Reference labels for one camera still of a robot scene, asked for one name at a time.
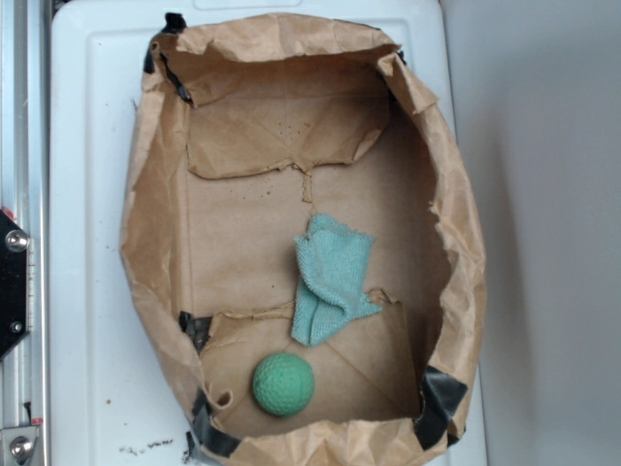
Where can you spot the light blue knitted cloth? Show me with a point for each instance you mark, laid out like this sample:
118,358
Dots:
333,260

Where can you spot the brown paper bag tray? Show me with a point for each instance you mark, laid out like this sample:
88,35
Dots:
247,129

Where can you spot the green dimpled ball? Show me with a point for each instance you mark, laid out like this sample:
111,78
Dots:
283,384

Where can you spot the black metal bracket plate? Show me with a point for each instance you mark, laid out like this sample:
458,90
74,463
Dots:
14,283

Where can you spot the aluminium frame rail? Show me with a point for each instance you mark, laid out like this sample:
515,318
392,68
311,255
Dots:
25,28

